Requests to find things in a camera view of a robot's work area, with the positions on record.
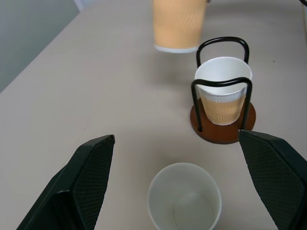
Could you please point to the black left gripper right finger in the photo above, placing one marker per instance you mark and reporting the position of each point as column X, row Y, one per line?
column 273, row 172

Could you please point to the tan ribbed paper cup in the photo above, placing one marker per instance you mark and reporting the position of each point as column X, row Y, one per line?
column 224, row 100
column 184, row 203
column 178, row 24

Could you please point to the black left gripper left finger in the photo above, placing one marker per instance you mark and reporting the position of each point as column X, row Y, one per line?
column 81, row 182

